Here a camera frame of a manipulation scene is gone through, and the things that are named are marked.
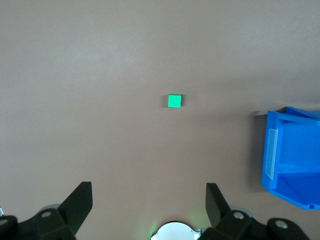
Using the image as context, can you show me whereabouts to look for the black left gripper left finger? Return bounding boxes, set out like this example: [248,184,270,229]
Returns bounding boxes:
[0,181,93,240]

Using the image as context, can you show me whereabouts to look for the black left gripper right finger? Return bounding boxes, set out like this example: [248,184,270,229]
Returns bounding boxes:
[202,182,311,240]

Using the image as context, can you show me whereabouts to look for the green cube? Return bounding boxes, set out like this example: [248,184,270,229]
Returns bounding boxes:
[166,93,183,109]

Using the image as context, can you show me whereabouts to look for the blue plastic storage bin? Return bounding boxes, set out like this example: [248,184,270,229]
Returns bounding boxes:
[260,106,320,211]

